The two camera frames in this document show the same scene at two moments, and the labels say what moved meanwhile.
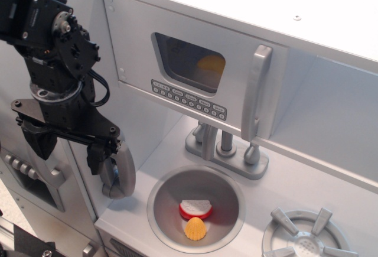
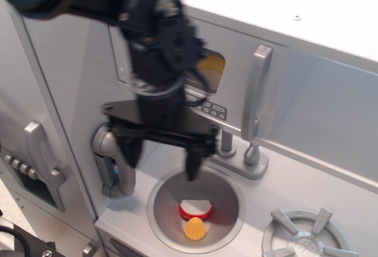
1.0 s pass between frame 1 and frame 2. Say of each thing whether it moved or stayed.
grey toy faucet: stayed
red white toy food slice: stayed
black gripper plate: moved
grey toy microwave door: stayed
